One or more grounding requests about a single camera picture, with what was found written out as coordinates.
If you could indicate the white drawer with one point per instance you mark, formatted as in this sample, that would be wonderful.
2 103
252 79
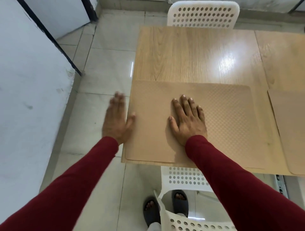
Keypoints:
294 188

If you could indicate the person's right hand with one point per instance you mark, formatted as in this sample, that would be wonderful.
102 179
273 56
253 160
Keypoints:
190 123

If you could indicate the light wooden table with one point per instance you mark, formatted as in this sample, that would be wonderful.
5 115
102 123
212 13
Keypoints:
190 52

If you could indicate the white perforated plastic chair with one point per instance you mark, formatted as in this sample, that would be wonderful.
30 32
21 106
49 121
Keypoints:
202 4
164 180

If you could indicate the black door frame post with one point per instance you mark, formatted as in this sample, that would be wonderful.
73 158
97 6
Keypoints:
294 6
90 10
49 35

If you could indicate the person's left forearm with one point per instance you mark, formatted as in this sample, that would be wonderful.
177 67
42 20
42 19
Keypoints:
59 190

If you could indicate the tan placemat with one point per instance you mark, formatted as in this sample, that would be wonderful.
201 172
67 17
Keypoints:
226 119
290 131

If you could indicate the person's left hand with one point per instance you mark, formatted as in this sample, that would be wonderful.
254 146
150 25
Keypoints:
116 123

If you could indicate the dark grey slipper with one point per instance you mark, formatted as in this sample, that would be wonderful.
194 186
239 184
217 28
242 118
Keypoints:
151 215
180 207

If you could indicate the person's left leg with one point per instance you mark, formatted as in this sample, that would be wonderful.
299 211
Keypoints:
153 227

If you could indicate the person's right forearm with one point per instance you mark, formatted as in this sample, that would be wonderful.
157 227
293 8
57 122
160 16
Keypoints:
238 190

